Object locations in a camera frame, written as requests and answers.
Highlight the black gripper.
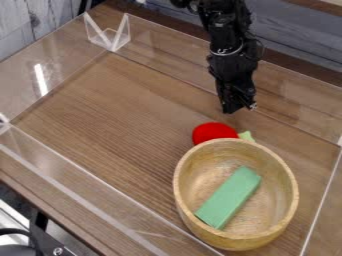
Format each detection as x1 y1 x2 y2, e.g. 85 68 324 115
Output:
208 41 261 114

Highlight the red plush strawberry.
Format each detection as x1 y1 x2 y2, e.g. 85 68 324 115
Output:
193 122 256 145

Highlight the black metal table frame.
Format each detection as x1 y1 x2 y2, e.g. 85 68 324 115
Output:
26 208 86 256

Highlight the wooden bowl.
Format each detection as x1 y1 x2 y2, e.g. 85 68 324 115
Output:
173 139 300 251

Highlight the green rectangular block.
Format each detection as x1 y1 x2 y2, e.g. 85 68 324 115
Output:
194 166 262 230

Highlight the black cable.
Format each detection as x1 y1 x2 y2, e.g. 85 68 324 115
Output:
0 227 34 256

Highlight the clear acrylic corner bracket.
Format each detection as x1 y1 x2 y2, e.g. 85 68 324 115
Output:
83 13 131 52

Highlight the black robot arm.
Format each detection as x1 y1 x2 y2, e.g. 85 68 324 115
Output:
170 0 261 114

